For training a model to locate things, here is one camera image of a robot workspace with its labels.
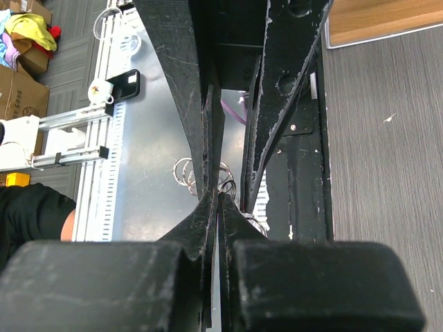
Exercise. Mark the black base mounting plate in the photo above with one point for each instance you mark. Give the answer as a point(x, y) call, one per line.
point(298, 174)

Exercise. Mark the cardboard boxes with clothes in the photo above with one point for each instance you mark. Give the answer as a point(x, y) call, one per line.
point(28, 41)

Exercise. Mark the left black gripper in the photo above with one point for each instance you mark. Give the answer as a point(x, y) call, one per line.
point(203, 44)

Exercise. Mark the black phone on table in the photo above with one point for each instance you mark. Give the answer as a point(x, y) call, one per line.
point(127, 85)

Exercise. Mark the aluminium frame rails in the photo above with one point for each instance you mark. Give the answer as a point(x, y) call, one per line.
point(69, 138)

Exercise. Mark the white slotted cable duct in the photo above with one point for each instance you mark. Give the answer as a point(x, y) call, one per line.
point(97, 190)

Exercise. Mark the person in black shirt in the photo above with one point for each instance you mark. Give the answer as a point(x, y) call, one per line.
point(33, 213)

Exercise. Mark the white mug with logo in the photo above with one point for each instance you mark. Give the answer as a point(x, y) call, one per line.
point(100, 91)

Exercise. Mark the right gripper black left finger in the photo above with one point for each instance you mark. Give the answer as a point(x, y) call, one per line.
point(165, 285)

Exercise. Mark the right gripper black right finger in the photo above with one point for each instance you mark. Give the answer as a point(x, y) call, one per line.
point(270, 285)

